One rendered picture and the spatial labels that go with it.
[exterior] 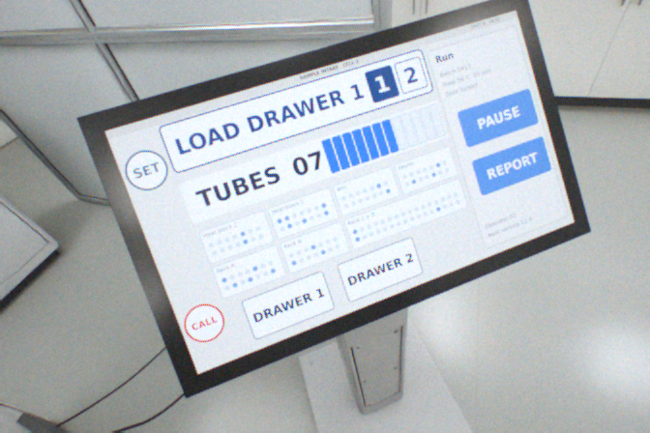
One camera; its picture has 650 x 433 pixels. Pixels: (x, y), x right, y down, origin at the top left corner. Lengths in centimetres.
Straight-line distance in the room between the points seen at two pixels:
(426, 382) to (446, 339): 19
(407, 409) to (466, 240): 96
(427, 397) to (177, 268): 109
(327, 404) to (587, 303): 105
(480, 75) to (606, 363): 129
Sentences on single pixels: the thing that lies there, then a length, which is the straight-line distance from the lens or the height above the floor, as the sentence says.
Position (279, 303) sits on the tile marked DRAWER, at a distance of 39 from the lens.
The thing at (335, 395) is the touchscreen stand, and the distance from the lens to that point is 135.
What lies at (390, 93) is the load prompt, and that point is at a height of 115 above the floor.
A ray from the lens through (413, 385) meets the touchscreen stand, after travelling 135.
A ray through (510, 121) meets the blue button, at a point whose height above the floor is 109.
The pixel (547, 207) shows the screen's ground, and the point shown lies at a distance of 50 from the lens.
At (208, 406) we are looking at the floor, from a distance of 152.
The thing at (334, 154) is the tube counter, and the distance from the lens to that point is 37.
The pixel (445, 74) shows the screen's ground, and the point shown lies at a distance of 43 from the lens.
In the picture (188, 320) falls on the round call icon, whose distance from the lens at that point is 40.
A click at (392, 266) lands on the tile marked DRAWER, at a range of 40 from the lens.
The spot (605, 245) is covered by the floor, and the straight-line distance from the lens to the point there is 189.
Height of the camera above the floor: 134
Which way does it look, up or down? 44 degrees down
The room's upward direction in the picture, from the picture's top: 12 degrees counter-clockwise
